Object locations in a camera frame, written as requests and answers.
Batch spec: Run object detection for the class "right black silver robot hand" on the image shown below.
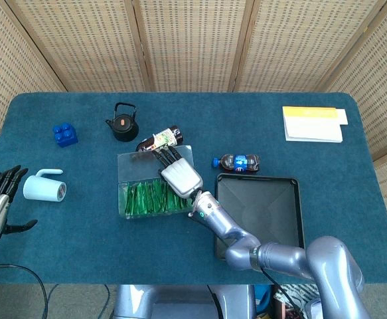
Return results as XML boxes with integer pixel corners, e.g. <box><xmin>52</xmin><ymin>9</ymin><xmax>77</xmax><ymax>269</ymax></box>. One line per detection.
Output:
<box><xmin>151</xmin><ymin>146</ymin><xmax>204</xmax><ymax>200</ymax></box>

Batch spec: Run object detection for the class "clear box of green packets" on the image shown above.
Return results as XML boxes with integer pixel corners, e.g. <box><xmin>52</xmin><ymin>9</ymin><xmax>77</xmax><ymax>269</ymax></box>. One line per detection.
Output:
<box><xmin>116</xmin><ymin>144</ymin><xmax>200</xmax><ymax>219</ymax></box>

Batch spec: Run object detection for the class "dark bottle with white label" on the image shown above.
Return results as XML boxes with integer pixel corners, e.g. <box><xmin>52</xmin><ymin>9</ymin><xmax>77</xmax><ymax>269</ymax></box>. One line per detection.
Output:
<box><xmin>135</xmin><ymin>125</ymin><xmax>184</xmax><ymax>153</ymax></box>

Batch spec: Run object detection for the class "black square plastic tray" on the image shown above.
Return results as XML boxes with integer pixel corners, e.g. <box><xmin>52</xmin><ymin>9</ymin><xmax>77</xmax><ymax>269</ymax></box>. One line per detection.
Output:
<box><xmin>214</xmin><ymin>173</ymin><xmax>306</xmax><ymax>262</ymax></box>

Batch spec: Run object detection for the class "light blue mug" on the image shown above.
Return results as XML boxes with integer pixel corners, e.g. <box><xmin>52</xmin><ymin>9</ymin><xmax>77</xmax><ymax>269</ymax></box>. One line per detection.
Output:
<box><xmin>23</xmin><ymin>168</ymin><xmax>68</xmax><ymax>203</ymax></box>

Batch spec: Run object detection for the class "cola bottle with blue label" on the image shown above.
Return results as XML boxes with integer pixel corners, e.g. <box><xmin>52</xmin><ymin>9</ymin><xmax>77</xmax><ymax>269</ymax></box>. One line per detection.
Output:
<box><xmin>212</xmin><ymin>153</ymin><xmax>261</xmax><ymax>173</ymax></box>

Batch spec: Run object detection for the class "black toy teapot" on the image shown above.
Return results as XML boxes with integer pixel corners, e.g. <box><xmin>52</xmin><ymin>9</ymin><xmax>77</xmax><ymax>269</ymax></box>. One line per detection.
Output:
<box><xmin>105</xmin><ymin>102</ymin><xmax>140</xmax><ymax>143</ymax></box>

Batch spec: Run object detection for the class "blue felt table cloth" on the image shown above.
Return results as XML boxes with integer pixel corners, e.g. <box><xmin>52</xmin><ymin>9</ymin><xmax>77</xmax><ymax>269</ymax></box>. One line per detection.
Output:
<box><xmin>0</xmin><ymin>92</ymin><xmax>387</xmax><ymax>286</ymax></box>

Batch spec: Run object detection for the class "blue toy building brick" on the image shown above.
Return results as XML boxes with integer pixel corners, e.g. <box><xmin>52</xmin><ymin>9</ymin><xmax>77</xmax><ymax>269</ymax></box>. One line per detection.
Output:
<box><xmin>52</xmin><ymin>122</ymin><xmax>79</xmax><ymax>148</ymax></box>

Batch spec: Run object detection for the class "blue-grey robot torso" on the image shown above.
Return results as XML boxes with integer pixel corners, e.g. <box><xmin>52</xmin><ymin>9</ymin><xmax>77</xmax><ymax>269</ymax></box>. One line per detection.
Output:
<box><xmin>113</xmin><ymin>284</ymin><xmax>257</xmax><ymax>319</ymax></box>

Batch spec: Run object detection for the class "woven wicker folding screen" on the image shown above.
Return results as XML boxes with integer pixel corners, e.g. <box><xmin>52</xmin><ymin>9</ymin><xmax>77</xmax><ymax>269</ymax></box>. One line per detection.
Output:
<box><xmin>0</xmin><ymin>0</ymin><xmax>387</xmax><ymax>240</ymax></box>

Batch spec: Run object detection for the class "white and yellow booklet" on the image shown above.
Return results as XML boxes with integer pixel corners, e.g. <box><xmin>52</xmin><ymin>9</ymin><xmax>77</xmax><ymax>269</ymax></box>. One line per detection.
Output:
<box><xmin>281</xmin><ymin>106</ymin><xmax>349</xmax><ymax>144</ymax></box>

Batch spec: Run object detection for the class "black-and-white striped cloth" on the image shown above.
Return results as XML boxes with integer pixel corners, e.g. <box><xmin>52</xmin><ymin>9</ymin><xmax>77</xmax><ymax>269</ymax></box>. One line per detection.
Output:
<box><xmin>274</xmin><ymin>284</ymin><xmax>320</xmax><ymax>310</ymax></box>

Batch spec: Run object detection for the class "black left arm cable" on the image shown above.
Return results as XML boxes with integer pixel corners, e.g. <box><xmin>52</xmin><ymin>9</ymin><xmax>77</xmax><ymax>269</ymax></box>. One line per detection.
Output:
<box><xmin>0</xmin><ymin>261</ymin><xmax>50</xmax><ymax>319</ymax></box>

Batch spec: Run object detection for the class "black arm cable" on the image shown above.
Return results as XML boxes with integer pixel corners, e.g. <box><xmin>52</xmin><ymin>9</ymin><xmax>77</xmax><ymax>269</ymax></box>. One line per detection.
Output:
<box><xmin>0</xmin><ymin>261</ymin><xmax>50</xmax><ymax>319</ymax></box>
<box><xmin>261</xmin><ymin>267</ymin><xmax>297</xmax><ymax>310</ymax></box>

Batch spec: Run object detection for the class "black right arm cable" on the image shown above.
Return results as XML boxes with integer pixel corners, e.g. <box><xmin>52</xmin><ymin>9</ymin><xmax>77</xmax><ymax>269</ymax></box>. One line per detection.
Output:
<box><xmin>261</xmin><ymin>267</ymin><xmax>297</xmax><ymax>310</ymax></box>

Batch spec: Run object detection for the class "black floor cable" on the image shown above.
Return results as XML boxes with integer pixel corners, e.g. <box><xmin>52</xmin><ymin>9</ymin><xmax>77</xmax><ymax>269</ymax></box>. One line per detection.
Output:
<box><xmin>46</xmin><ymin>284</ymin><xmax>112</xmax><ymax>319</ymax></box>

